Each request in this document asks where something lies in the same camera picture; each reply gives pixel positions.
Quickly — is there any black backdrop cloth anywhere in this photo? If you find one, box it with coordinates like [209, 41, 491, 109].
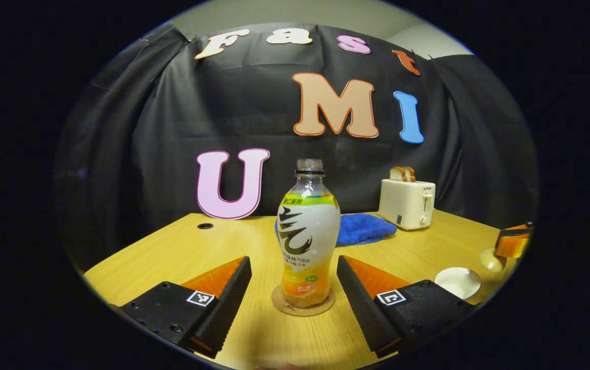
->
[54, 22, 539, 268]

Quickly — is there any blue towel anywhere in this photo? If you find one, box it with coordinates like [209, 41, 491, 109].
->
[275, 213, 397, 247]

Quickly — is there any cream toaster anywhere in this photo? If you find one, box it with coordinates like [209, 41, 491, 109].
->
[378, 178, 436, 231]

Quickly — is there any clear water bottle white label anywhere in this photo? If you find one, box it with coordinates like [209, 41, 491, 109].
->
[277, 159, 341, 308]

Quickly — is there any white teacup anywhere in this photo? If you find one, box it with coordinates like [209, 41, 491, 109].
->
[434, 267, 482, 300]

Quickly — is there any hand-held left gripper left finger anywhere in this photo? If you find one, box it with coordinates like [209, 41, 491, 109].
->
[119, 255, 253, 359]

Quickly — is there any round cork coaster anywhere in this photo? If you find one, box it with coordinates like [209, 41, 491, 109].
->
[271, 285, 336, 317]

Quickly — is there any white teacup lid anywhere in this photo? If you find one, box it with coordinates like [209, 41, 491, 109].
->
[480, 247, 506, 273]

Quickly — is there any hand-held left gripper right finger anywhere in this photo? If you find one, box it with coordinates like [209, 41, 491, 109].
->
[336, 255, 475, 359]

